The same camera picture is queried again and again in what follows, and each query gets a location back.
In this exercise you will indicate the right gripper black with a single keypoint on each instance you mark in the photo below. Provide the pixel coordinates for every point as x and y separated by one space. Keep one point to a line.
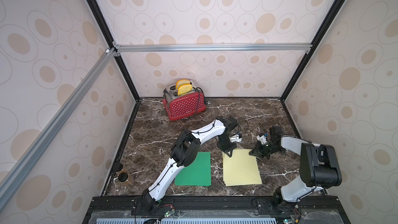
263 149

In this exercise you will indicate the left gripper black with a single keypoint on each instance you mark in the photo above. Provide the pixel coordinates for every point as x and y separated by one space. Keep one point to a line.
229 148

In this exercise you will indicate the yellow paper sheet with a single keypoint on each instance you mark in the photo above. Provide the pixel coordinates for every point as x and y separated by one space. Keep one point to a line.
241 169

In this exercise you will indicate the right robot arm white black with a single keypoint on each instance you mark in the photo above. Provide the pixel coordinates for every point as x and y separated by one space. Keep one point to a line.
319 167

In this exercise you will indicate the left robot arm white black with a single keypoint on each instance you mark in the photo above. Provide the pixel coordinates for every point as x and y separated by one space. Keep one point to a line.
184 151

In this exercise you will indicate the red polka dot toaster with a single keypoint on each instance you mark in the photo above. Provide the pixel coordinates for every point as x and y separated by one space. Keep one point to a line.
183 106

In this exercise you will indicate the yellow toast slice front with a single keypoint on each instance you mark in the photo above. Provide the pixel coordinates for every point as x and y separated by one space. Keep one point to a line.
184 89

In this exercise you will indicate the yellow toast slice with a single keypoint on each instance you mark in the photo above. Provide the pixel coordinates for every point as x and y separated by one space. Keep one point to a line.
184 89
182 82

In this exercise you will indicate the yellow toast slice rear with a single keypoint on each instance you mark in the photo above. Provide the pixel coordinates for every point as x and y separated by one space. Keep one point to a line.
182 82

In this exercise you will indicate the brown spice jar front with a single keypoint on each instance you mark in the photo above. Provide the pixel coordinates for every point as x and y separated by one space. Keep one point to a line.
125 179

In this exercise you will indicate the brown spice jar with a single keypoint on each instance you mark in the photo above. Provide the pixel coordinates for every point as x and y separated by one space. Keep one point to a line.
119 168
125 179

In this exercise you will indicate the brown spice jar rear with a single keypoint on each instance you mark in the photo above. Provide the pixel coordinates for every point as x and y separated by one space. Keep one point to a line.
119 168

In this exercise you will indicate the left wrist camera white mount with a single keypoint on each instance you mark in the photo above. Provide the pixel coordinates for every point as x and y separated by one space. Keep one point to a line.
236 138

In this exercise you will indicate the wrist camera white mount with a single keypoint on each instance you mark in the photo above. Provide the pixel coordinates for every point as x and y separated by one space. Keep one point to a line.
262 138
236 138

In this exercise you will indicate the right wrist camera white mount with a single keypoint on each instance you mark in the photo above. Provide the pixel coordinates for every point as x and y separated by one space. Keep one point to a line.
262 138

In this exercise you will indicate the horizontal aluminium frame bar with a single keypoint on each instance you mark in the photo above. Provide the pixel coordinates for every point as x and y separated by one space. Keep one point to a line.
213 47

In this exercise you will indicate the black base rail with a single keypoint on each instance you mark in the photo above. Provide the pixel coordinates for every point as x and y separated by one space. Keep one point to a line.
216 210

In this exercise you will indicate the left diagonal aluminium frame bar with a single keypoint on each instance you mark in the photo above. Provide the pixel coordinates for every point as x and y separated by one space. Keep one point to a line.
27 162

